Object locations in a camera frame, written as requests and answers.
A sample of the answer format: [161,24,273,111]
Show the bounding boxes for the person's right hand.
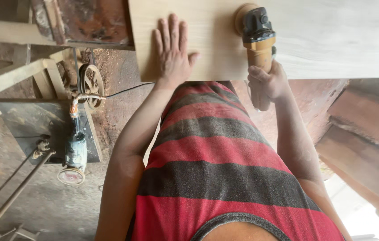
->
[247,60,291,112]

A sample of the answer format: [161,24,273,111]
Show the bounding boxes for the person's left hand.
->
[152,13,201,88]

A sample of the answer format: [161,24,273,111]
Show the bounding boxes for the yellow black angle grinder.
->
[234,3,277,75]

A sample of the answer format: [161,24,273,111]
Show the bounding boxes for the pale wooden board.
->
[128,0,379,82]

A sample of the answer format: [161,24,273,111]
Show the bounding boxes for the red black striped shirt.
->
[126,81,346,241]

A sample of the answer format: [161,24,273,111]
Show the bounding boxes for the stack of reddish wooden planks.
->
[314,79,379,235]

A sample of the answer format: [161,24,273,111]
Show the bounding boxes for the rusty spoked wheel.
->
[78,64,105,110]

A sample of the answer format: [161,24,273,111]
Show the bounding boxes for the rusty metal machine table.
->
[30,0,136,51]

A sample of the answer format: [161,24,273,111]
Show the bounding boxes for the blue angle grinder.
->
[57,97,88,187]

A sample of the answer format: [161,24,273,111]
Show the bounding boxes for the brass rod fitting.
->
[32,135,57,160]

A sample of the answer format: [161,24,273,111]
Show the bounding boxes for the dark metal plate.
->
[0,100,104,165]

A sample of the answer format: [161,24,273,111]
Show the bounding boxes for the pale wooden plank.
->
[0,19,58,46]

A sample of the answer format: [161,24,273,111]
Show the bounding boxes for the long metal rod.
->
[0,147,43,212]
[0,150,57,222]

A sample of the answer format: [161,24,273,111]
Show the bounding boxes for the black power cable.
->
[104,82,156,99]

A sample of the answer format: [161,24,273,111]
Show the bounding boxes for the dusty wooden frame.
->
[0,50,73,102]

